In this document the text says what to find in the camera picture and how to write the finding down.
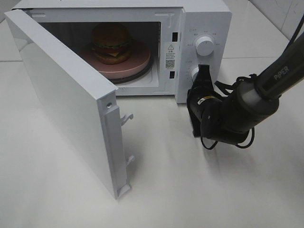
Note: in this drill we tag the white microwave door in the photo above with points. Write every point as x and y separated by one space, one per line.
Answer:
79 100

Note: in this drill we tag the white timer knob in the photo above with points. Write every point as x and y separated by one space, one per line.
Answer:
194 73

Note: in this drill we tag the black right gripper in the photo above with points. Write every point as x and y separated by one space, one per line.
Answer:
204 106

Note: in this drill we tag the white upper power knob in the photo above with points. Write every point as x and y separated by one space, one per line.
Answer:
205 45

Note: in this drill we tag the pink round plate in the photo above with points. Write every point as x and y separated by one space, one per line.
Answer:
140 56

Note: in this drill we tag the burger with lettuce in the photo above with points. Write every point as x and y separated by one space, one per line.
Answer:
111 43

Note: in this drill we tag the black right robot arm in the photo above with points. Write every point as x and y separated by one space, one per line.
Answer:
228 113

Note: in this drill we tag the white microwave oven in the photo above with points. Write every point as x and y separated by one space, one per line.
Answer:
168 27

